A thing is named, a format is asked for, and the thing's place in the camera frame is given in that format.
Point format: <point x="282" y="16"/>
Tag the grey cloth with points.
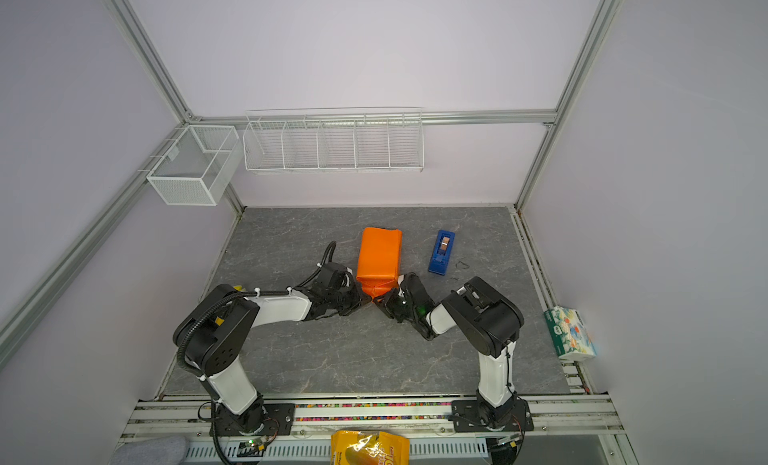
<point x="165" y="450"/>

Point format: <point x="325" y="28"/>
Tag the aluminium rail frame base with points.
<point x="319" y="417"/>

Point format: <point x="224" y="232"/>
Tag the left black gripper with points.
<point x="358" y="300"/>

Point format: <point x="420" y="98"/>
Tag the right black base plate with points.
<point x="478" y="415"/>

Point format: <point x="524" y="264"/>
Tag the white slotted cable duct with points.
<point x="456" y="450"/>

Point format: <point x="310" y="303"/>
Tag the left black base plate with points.
<point x="252" y="421"/>

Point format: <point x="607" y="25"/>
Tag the blue tape dispenser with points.
<point x="441" y="253"/>

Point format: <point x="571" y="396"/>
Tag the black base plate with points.
<point x="478" y="415"/>
<point x="252" y="421"/>

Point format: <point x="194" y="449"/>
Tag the white wire long shelf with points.
<point x="334" y="139"/>

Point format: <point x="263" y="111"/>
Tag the yellow snack bag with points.
<point x="369" y="448"/>

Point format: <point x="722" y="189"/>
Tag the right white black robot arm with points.
<point x="489" y="321"/>

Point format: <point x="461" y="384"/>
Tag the green white tissue pack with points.
<point x="568" y="333"/>

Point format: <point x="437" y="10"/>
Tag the white mesh square basket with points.
<point x="198" y="165"/>

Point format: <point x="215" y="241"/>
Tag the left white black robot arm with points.
<point x="210" y="338"/>

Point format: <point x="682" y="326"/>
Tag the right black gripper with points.
<point x="388" y="302"/>

